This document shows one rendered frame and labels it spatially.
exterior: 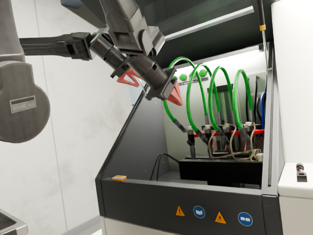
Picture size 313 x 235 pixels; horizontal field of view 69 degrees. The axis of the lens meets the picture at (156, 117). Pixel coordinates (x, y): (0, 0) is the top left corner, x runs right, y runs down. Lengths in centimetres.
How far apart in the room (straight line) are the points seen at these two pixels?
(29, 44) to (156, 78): 47
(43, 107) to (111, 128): 267
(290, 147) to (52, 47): 85
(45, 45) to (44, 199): 196
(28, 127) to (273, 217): 60
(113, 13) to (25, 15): 231
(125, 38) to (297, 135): 63
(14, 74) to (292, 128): 80
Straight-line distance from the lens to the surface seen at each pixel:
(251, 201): 70
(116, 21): 51
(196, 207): 77
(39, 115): 33
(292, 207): 69
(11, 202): 252
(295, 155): 88
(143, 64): 58
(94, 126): 285
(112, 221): 104
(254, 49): 117
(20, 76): 31
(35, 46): 88
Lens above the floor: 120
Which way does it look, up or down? 1 degrees down
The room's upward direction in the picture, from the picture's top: 7 degrees counter-clockwise
